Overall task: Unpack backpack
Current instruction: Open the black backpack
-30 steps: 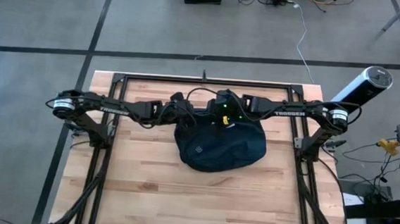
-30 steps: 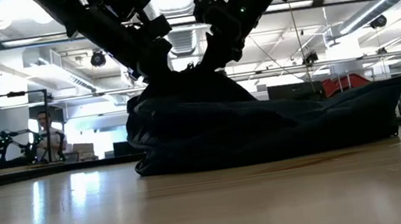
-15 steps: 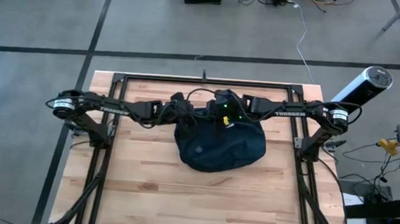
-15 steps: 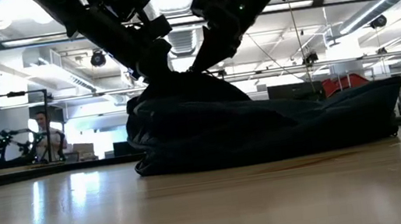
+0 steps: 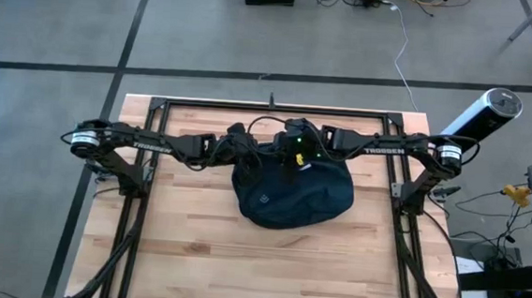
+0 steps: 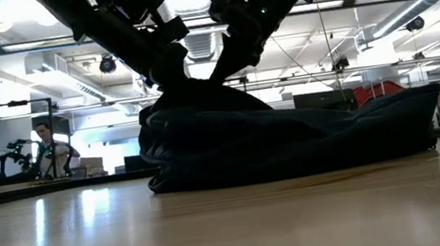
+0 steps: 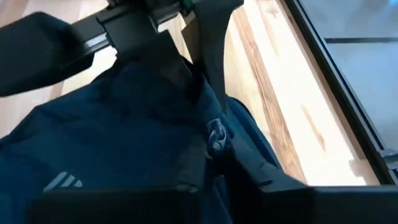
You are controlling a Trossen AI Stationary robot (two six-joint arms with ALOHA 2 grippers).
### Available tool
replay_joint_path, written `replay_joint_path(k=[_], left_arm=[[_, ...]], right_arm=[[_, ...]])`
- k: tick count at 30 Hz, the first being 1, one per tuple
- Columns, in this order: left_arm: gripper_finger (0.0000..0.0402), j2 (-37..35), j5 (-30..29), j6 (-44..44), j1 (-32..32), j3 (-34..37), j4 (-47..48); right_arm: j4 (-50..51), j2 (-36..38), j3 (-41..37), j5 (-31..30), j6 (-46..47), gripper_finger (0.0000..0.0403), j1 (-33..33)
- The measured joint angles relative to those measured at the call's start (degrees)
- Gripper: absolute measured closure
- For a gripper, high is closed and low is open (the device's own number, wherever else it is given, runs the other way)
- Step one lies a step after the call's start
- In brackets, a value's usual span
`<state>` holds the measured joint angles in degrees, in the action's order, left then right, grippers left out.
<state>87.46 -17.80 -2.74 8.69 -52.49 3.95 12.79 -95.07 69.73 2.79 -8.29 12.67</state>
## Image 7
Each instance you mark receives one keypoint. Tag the navy blue backpack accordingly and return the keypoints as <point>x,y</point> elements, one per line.
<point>109,140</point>

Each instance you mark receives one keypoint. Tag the black aluminium table frame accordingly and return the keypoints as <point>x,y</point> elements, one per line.
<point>342,87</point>

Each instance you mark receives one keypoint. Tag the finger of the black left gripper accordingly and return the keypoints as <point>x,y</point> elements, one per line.
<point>37,56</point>
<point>211,37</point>

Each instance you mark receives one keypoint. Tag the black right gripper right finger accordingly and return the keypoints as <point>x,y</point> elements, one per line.
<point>295,205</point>

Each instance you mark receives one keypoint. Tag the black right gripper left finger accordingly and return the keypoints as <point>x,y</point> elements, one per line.
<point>124,208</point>

